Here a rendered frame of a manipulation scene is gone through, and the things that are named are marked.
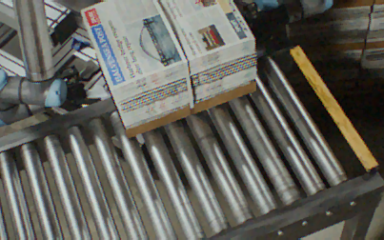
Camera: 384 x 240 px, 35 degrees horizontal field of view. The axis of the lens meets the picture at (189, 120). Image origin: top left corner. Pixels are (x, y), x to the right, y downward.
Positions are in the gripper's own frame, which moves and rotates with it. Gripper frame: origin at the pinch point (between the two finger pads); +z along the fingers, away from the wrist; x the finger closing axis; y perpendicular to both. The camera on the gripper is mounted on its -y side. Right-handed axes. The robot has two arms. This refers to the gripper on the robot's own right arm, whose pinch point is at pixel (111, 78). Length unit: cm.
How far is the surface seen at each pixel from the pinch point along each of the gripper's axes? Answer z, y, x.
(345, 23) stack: 85, -25, 9
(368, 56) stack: 95, -45, 5
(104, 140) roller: -8.2, 1.8, -20.8
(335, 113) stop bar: 51, 4, -40
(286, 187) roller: 30, 2, -53
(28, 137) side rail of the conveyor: -27.2, 1.8, -11.1
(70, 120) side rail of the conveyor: -14.8, 1.8, -10.6
